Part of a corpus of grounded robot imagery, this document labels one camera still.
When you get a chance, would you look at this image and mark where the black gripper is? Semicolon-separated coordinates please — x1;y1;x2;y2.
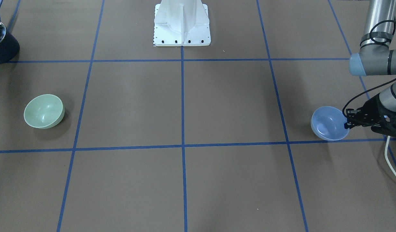
344;94;396;137

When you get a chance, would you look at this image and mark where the blue bowl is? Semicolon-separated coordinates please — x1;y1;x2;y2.
310;106;349;141

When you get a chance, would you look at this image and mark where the green bowl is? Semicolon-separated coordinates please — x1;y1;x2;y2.
24;94;65;129

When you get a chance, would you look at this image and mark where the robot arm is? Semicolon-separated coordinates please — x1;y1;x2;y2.
342;0;396;137

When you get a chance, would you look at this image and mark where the white metal stand base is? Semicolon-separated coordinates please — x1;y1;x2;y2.
153;0;211;47

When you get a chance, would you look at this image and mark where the white cable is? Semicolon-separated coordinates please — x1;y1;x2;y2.
384;135;396;186

